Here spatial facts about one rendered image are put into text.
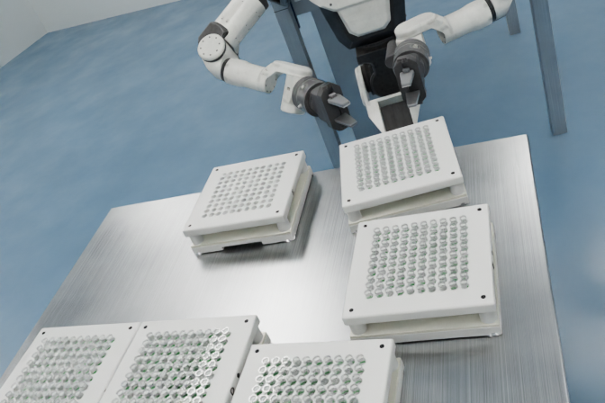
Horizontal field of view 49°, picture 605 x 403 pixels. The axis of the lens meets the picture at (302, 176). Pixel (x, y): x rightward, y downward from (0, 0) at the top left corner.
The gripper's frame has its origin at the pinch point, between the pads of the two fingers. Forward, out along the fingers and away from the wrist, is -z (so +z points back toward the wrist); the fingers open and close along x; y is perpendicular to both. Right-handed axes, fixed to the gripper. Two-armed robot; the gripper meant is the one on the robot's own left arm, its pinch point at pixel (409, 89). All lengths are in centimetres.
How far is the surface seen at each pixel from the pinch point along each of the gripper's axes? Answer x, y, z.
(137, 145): 101, 213, 198
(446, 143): 5.7, -6.9, -16.5
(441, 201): 10.4, -4.8, -29.6
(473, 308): 6, -10, -63
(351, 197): 5.6, 12.5, -29.7
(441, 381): 13, -4, -71
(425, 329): 10, -2, -63
